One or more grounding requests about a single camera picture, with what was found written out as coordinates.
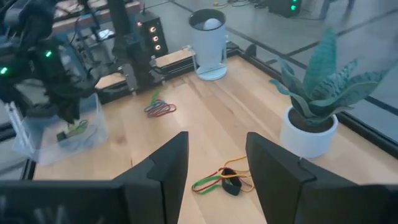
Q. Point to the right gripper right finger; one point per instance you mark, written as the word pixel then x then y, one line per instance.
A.
pixel 273 180

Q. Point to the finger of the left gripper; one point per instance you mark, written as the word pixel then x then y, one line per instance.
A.
pixel 64 107
pixel 75 110

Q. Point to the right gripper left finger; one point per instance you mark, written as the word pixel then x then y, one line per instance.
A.
pixel 168 174

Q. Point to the yellow rubber band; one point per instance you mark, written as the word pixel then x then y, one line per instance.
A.
pixel 236 158

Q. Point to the rubber band bundle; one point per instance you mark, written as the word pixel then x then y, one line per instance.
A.
pixel 169 109

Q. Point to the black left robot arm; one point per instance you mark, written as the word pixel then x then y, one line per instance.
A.
pixel 37 65

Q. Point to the red rubber band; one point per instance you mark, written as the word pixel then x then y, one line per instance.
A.
pixel 199 188

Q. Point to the clear plastic bin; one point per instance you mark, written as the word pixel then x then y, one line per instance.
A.
pixel 90 146

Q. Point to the blue rubber band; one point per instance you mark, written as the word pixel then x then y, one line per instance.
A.
pixel 149 107

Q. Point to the snake plant in white pot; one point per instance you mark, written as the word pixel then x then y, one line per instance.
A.
pixel 308 140

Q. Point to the wooden workbench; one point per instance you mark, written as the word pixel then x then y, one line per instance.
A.
pixel 93 18

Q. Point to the clear acrylic stand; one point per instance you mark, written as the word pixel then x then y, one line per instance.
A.
pixel 213 74

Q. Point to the white cylindrical container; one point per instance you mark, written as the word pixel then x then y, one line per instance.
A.
pixel 210 46

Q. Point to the white ball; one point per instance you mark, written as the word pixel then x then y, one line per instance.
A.
pixel 212 24

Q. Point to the black equipment box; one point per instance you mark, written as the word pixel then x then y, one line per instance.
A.
pixel 281 9

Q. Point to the black aluminium table frame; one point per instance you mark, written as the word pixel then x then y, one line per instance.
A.
pixel 373 138

